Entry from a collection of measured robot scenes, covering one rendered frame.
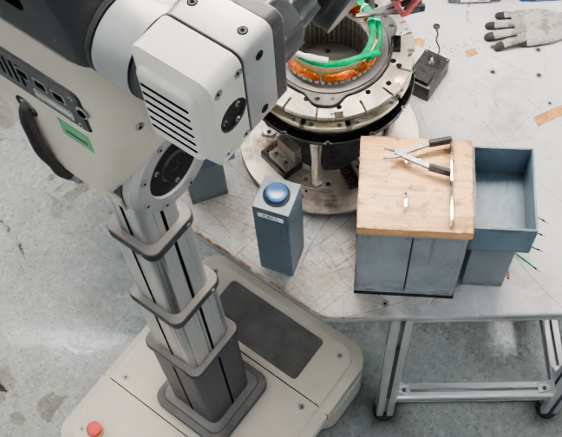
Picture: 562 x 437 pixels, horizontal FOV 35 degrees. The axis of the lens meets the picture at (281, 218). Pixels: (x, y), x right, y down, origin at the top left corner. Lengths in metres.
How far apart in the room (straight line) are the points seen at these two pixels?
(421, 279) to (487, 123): 0.45
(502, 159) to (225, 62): 1.00
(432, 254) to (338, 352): 0.73
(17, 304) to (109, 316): 0.28
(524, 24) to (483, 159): 0.58
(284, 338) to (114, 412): 0.46
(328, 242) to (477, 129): 0.43
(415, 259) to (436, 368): 0.96
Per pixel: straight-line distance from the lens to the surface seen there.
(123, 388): 2.34
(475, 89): 2.09
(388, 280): 1.75
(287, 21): 0.84
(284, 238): 1.68
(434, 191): 1.60
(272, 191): 1.62
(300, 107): 1.65
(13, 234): 2.91
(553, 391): 2.42
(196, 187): 1.87
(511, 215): 1.69
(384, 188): 1.59
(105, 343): 2.68
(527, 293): 1.86
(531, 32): 2.18
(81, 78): 0.94
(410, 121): 2.00
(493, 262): 1.75
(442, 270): 1.71
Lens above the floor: 2.44
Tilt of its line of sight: 62 degrees down
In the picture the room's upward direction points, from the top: 5 degrees counter-clockwise
